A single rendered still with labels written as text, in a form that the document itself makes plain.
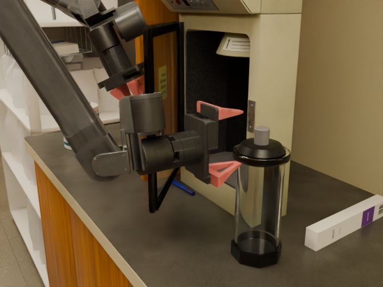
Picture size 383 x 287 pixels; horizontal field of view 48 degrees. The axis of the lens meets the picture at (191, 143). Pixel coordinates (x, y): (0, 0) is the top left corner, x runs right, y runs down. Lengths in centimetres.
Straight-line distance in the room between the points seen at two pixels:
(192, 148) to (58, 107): 21
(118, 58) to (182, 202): 41
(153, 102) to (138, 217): 46
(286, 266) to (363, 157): 51
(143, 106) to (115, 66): 30
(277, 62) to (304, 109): 51
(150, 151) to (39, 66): 20
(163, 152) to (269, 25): 37
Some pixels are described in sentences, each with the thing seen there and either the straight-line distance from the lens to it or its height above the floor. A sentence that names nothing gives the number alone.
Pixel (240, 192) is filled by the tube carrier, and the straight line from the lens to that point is 82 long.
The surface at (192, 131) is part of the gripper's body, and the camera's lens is 71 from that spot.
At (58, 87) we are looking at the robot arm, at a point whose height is 131.
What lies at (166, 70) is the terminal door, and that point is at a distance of 100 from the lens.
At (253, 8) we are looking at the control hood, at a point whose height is 142.
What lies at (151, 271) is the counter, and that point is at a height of 94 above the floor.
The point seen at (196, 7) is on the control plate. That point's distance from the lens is 100.
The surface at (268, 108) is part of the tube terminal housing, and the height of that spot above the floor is 122.
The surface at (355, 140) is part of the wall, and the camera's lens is 130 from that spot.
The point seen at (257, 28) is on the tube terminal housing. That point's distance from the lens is 89.
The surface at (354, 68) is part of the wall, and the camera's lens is 128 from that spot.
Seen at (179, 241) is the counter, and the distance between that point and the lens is 95.
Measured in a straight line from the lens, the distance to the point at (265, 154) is 78.
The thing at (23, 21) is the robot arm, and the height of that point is 141.
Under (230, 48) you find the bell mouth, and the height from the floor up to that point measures 133.
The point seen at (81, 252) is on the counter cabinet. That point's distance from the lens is 136.
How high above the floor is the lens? 143
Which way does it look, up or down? 18 degrees down
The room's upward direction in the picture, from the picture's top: straight up
